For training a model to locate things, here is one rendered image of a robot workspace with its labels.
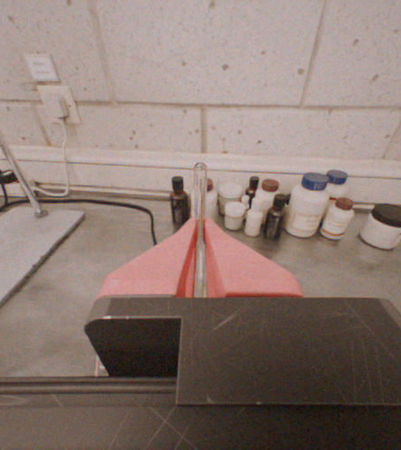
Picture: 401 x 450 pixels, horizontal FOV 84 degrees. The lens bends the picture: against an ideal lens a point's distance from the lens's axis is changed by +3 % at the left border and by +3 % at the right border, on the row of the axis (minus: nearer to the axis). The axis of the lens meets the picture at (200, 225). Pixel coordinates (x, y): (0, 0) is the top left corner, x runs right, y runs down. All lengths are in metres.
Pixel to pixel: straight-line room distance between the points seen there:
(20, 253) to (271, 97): 0.63
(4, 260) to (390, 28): 0.84
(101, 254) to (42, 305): 0.13
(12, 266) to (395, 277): 0.71
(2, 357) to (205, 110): 0.59
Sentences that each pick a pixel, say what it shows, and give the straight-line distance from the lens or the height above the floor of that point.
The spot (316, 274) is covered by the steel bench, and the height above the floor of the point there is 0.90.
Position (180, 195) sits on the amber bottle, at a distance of 0.51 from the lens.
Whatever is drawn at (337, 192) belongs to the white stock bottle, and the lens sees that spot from 0.57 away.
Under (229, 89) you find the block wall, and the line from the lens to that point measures 0.59.
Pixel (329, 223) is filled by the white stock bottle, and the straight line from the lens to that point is 0.55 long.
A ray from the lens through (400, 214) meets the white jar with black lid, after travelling 0.59.
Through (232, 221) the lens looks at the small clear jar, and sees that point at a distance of 0.51.
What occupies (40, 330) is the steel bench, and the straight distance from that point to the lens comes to 0.44.
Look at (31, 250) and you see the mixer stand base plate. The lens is 0.57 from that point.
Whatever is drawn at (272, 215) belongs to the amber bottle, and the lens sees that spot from 0.48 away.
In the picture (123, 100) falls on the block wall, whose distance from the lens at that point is 0.65.
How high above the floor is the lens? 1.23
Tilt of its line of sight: 38 degrees down
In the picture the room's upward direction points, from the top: 1 degrees counter-clockwise
